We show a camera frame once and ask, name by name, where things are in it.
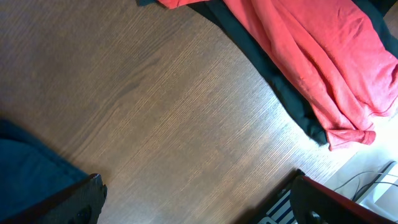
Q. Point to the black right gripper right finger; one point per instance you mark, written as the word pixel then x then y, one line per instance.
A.
pixel 312 202

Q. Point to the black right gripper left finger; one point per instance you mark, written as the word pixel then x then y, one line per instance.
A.
pixel 79 203

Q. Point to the navy blue shorts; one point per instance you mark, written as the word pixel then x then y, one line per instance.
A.
pixel 30 171

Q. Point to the striped blue white cloth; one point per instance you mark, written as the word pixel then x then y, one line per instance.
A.
pixel 280 213

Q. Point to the red t-shirt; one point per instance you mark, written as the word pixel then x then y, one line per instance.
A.
pixel 311 56

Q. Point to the black garment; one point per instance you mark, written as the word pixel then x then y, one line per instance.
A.
pixel 280 84

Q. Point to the white box with cables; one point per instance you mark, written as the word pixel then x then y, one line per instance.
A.
pixel 375 191

